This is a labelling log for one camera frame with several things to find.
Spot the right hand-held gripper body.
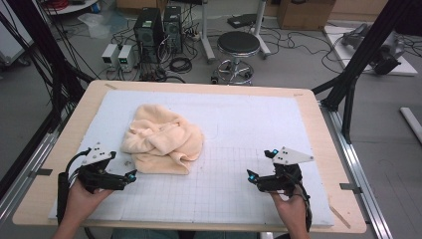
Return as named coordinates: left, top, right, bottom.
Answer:
left=257, top=146, right=315, bottom=197

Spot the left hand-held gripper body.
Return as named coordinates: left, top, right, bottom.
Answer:
left=77, top=142, right=129, bottom=194

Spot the cream towel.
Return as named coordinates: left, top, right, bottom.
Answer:
left=119, top=103, right=205, bottom=176

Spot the person's left hand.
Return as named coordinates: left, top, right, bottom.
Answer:
left=64, top=180, right=114, bottom=224

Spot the person's right hand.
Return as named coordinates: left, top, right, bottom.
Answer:
left=270, top=191, right=309, bottom=231

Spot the pale grid mat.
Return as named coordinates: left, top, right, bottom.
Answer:
left=48, top=90, right=335, bottom=229

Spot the white power supply unit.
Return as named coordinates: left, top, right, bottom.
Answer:
left=116, top=44, right=139, bottom=73
left=101, top=43, right=120, bottom=70

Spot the black round stool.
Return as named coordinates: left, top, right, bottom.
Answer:
left=210, top=31, right=264, bottom=86

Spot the white table leg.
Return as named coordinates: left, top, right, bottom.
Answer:
left=198, top=0, right=217, bottom=65
left=250, top=0, right=273, bottom=60

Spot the white floor board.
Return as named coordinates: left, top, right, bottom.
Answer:
left=322, top=24, right=419, bottom=78

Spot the large black computer tower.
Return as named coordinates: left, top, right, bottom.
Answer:
left=132, top=7, right=166, bottom=65

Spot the clear plastic bag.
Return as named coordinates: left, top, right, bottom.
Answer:
left=77, top=12, right=111, bottom=40

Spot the black flat case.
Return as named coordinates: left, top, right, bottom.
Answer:
left=226, top=13, right=259, bottom=30

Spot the white tube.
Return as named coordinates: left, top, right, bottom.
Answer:
left=399, top=106, right=422, bottom=144

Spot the cardboard box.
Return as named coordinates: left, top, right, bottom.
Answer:
left=276, top=0, right=336, bottom=32

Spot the round white table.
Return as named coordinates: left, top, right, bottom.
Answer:
left=42, top=0, right=102, bottom=16

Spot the grey machine on board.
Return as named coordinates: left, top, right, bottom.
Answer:
left=340, top=22, right=406, bottom=76

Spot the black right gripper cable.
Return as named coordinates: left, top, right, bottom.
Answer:
left=294, top=180, right=314, bottom=233

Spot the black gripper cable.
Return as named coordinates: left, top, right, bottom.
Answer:
left=294, top=180, right=314, bottom=233
left=55, top=148, right=92, bottom=227

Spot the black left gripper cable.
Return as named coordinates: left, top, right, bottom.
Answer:
left=55, top=148, right=92, bottom=227

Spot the aluminium rail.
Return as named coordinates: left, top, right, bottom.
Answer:
left=0, top=130, right=61, bottom=228
left=318, top=101, right=394, bottom=239

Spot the coil of black cable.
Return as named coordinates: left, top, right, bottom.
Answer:
left=168, top=56, right=194, bottom=75

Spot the black metal frame strut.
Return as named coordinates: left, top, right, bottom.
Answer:
left=311, top=0, right=420, bottom=144
left=5, top=0, right=96, bottom=133

